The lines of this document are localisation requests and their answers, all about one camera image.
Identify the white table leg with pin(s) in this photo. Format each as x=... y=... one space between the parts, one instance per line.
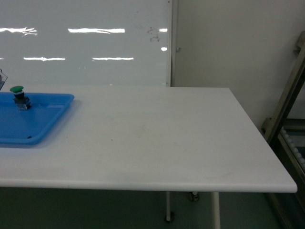
x=216 y=218
x=169 y=215

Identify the blue plastic tray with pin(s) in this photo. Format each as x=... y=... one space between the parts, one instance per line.
x=16 y=125

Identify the white glossy back panel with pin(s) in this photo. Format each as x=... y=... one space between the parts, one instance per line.
x=85 y=42

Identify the green push button switch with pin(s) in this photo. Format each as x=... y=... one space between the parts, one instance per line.
x=22 y=102

